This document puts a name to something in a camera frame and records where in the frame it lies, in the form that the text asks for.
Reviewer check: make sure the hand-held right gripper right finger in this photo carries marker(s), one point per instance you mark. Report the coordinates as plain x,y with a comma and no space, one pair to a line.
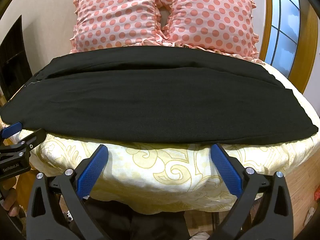
225,165

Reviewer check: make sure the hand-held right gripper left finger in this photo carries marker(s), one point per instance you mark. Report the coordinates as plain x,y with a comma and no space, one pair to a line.
92,167

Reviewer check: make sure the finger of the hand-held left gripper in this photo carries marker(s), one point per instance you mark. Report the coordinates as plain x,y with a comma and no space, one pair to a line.
12,129
35,138

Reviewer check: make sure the black pants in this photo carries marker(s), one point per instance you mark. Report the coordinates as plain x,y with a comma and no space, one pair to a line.
150,100

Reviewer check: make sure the person's left hand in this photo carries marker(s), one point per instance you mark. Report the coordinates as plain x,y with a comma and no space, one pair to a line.
10,202

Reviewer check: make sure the yellow patterned bed sheet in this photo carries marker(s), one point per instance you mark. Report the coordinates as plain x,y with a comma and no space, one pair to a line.
162,175

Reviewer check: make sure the glass window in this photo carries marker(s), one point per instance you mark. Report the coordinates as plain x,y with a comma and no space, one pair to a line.
282,45

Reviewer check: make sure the pink polka dot pillow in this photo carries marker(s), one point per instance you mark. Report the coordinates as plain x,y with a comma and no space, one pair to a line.
212,17
115,17

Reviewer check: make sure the wooden window frame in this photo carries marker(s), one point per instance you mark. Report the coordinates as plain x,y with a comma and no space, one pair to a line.
308,42

